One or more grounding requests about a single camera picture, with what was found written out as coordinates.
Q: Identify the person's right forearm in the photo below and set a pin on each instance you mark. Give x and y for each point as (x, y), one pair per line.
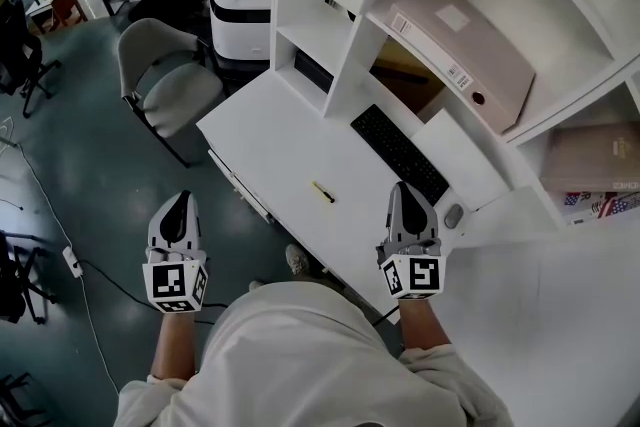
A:
(422, 325)

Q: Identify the table with orange side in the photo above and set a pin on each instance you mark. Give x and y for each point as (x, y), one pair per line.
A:
(60, 5)

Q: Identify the person's white shirt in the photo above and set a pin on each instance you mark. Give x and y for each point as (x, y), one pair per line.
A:
(300, 365)

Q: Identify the white desk with drawers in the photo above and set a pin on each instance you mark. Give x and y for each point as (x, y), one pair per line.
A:
(300, 150)

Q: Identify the person's grey shoe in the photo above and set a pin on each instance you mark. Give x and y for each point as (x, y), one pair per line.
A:
(256, 285)
(298, 260)

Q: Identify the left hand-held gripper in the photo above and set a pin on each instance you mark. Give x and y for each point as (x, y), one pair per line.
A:
(167, 282)

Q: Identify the grey padded chair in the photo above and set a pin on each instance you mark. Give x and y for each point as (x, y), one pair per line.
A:
(180, 95)

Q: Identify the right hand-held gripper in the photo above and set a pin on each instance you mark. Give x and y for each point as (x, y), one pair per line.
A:
(422, 275)

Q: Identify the white power strip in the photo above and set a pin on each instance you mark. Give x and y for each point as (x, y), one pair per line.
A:
(72, 261)

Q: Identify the beige flat box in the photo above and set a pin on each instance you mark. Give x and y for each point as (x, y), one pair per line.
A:
(595, 160)

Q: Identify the black chair with star base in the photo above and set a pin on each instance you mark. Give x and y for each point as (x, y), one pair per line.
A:
(15, 280)

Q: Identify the white shelf unit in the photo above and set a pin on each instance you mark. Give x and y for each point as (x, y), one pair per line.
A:
(350, 75)

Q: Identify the beige binder box with labels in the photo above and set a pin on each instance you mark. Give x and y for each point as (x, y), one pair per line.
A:
(450, 50)

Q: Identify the brown cardboard box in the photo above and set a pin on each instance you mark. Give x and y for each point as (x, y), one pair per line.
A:
(405, 80)

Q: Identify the person's left forearm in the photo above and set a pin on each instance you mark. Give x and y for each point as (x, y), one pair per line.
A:
(172, 345)

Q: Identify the grey computer mouse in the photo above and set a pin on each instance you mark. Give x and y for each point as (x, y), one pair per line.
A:
(454, 216)

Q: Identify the black box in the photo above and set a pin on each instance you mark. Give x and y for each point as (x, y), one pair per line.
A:
(314, 71)

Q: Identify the flag print book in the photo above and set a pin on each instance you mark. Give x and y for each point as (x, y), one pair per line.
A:
(620, 205)

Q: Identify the yellow utility knife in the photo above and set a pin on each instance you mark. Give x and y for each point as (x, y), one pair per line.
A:
(323, 193)

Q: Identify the person's right grey shoe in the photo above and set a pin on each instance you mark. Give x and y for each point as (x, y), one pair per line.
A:
(298, 260)

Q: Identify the black keyboard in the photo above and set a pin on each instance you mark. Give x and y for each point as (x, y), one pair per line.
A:
(400, 155)

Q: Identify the person's left grey shoe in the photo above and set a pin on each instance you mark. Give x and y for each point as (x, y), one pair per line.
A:
(256, 285)

